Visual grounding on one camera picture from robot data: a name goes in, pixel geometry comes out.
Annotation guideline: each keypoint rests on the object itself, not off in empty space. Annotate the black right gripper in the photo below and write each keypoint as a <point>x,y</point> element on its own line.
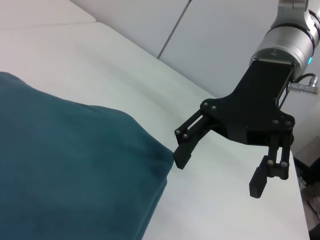
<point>252,112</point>

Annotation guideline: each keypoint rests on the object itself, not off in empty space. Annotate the teal blue t-shirt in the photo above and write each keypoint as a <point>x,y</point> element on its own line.
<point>62,162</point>

